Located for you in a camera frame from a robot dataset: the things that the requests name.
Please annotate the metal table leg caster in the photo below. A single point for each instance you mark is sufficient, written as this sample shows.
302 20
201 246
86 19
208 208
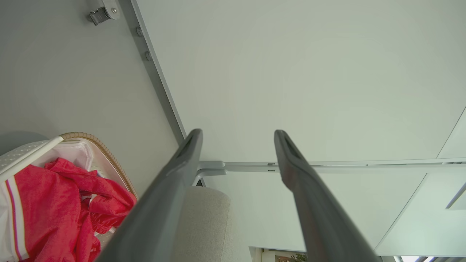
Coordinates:
103 12

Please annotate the grey upholstered chair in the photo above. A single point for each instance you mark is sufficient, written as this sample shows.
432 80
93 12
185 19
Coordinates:
207 229

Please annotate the green potted plant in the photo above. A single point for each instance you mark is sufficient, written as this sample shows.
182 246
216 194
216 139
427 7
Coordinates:
293 258

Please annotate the grey metal partition bottom rail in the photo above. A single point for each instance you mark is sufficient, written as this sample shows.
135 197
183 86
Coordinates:
151 69

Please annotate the wicker laundry basket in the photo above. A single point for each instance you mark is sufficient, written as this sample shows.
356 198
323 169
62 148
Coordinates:
22 154

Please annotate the grey metal partition post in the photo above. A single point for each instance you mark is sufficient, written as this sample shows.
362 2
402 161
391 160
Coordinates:
364 167

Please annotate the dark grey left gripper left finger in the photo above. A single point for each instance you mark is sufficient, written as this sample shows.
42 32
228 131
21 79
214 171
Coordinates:
160 211

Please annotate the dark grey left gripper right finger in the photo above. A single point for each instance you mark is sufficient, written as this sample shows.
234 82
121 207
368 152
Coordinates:
320 218

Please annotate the red garment with white stripes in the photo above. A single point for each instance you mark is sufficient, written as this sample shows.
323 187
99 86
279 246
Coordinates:
51 207

